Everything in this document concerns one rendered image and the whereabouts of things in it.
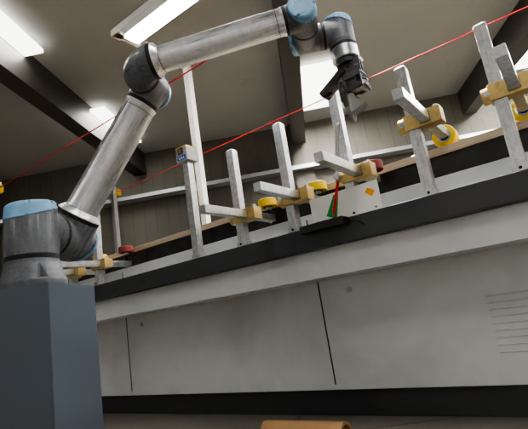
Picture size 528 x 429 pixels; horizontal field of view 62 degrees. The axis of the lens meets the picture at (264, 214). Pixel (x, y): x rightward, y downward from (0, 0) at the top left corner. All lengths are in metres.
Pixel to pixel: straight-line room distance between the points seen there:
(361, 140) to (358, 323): 5.75
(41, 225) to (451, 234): 1.22
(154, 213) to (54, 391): 6.26
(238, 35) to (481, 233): 0.94
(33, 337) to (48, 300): 0.10
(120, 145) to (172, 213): 5.78
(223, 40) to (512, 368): 1.36
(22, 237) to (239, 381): 1.15
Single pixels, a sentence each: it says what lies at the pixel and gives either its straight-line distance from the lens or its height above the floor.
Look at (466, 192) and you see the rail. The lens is 1.38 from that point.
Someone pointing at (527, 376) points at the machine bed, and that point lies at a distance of 1.63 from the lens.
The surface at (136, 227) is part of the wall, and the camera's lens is 7.51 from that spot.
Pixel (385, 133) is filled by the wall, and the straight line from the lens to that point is 7.41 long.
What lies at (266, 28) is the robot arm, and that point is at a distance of 1.47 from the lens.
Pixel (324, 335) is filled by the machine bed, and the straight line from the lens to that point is 1.83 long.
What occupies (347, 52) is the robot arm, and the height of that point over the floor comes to 1.21.
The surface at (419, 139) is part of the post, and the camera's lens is 1.47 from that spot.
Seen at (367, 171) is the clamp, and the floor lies 0.83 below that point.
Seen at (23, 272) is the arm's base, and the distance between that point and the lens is 1.41.
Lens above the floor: 0.44
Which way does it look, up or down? 12 degrees up
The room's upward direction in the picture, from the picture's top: 9 degrees counter-clockwise
